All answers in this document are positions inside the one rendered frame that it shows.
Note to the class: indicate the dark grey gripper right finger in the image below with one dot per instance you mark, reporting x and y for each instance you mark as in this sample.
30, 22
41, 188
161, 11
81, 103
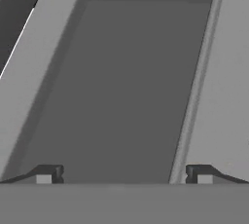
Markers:
200, 170

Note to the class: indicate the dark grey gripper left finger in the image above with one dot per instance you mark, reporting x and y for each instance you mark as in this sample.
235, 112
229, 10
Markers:
48, 170

